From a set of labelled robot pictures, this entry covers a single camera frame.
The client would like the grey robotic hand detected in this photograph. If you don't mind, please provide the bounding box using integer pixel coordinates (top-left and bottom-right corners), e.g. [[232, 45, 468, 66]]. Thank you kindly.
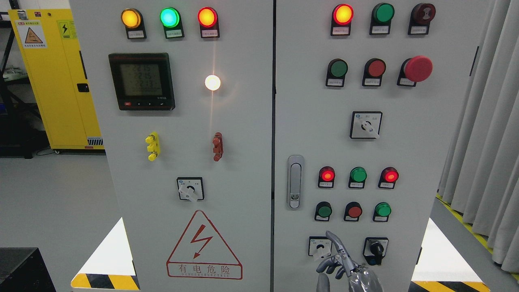
[[316, 231, 383, 292]]

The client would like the red push button lower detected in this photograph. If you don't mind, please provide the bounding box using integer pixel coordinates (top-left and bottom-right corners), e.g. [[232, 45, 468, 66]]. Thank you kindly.
[[343, 202, 362, 222]]

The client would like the red push button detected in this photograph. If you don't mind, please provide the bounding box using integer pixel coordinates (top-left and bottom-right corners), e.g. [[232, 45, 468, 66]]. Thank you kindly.
[[343, 202, 362, 222], [362, 58, 387, 87]]

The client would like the green push button lower right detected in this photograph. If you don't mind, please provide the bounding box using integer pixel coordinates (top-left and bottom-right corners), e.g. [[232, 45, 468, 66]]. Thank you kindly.
[[372, 202, 392, 222]]

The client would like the green start push button lower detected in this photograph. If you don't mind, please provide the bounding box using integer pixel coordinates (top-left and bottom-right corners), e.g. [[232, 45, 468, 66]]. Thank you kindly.
[[314, 201, 332, 222]]

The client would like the red push button upper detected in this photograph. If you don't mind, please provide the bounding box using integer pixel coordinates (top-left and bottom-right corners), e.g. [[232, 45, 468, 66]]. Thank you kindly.
[[362, 58, 387, 87]]

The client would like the green push button upper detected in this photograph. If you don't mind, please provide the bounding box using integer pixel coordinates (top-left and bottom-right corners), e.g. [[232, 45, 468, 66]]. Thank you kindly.
[[326, 58, 348, 88]]

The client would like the red emergency stop mushroom button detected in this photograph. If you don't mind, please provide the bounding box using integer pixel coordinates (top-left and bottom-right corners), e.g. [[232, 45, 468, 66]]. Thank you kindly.
[[397, 55, 433, 87]]

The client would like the green indicator light lower middle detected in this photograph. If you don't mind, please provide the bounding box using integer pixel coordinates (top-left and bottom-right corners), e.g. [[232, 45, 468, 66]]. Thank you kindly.
[[348, 167, 367, 189]]

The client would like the green indicator light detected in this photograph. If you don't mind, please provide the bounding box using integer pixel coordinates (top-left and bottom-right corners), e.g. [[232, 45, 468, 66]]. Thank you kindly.
[[159, 7, 184, 39], [348, 167, 367, 189], [369, 2, 395, 35]]

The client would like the red indicator light lower right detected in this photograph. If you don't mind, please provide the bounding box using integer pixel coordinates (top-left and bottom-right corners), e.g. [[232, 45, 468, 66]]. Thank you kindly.
[[378, 167, 399, 190]]

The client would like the red indicator light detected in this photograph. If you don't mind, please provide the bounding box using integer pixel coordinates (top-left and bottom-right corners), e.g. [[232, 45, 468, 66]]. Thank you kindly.
[[197, 6, 219, 38], [378, 167, 399, 190], [317, 166, 335, 188], [330, 3, 354, 37]]

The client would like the red indicator light lower left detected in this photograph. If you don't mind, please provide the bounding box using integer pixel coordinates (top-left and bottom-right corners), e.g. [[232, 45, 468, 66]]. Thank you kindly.
[[317, 166, 335, 188]]

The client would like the grey curtain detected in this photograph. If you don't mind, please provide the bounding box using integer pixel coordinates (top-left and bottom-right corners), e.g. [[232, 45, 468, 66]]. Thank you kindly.
[[439, 0, 519, 273]]

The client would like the red electrical hazard warning sticker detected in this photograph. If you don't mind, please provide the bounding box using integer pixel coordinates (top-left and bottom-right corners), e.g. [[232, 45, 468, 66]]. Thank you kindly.
[[166, 210, 243, 280]]

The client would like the grey electrical control cabinet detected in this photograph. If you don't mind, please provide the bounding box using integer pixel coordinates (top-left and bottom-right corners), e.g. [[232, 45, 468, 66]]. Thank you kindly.
[[70, 0, 494, 292]]

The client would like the red terminal connector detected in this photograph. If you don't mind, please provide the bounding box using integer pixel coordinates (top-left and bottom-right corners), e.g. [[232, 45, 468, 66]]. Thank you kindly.
[[212, 132, 223, 161]]

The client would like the white glowing indicator light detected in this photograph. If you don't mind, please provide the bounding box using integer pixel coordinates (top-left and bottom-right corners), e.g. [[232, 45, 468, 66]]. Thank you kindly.
[[204, 74, 222, 91]]

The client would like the yellow terminal connector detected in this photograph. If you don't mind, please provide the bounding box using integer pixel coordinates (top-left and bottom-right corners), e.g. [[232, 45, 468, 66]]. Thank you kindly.
[[145, 131, 161, 161]]

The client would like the red indicator light top right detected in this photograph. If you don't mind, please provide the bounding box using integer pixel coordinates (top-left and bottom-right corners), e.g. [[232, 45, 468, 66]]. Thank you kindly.
[[330, 3, 354, 37]]

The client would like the green indicator light top right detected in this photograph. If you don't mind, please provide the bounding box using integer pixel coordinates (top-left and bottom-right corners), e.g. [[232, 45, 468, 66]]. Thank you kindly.
[[369, 2, 395, 35]]

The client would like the dark red buzzer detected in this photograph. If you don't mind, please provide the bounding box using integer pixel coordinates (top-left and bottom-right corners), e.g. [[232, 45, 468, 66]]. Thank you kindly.
[[407, 2, 436, 35]]

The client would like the black digital power meter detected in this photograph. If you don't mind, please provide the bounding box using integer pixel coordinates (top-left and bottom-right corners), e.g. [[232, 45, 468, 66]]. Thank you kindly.
[[109, 52, 176, 111]]

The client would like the red indicator light top left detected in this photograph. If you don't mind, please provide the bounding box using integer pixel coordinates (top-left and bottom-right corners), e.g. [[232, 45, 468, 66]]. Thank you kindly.
[[197, 6, 219, 38]]

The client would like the green indicator light top left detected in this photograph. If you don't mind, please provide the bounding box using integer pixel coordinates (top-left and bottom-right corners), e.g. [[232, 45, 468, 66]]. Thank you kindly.
[[159, 7, 184, 39]]

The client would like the black box bottom left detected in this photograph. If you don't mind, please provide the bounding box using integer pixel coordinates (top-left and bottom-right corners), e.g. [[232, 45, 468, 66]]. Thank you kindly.
[[0, 247, 56, 292]]

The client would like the yellow indicator light top left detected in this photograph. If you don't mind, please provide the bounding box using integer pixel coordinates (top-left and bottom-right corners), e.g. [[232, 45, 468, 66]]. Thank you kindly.
[[121, 8, 147, 39]]

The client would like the yellow safety storage cabinet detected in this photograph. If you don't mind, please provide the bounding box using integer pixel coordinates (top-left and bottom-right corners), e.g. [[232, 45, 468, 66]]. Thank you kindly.
[[8, 9, 104, 151]]

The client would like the black key switch bottom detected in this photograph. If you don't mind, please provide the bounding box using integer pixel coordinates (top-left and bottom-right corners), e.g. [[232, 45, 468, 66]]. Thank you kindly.
[[362, 237, 389, 266]]

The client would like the white selector switch bottom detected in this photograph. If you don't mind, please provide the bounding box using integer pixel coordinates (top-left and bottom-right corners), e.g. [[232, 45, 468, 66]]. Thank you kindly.
[[308, 236, 332, 261]]

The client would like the white selector switch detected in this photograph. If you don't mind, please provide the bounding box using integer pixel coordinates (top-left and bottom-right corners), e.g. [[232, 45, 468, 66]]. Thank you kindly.
[[349, 111, 383, 139], [308, 236, 332, 261]]

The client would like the grey cabinet door handle lock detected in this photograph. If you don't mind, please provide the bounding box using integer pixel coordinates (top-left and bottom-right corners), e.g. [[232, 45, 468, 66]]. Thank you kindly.
[[287, 155, 304, 210]]

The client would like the white selector switch upper right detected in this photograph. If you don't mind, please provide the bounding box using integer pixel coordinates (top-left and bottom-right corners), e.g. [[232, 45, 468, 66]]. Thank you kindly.
[[349, 111, 383, 139]]

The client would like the white selector switch left door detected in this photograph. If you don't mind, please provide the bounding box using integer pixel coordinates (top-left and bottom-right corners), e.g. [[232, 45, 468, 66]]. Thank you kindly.
[[176, 177, 205, 202]]

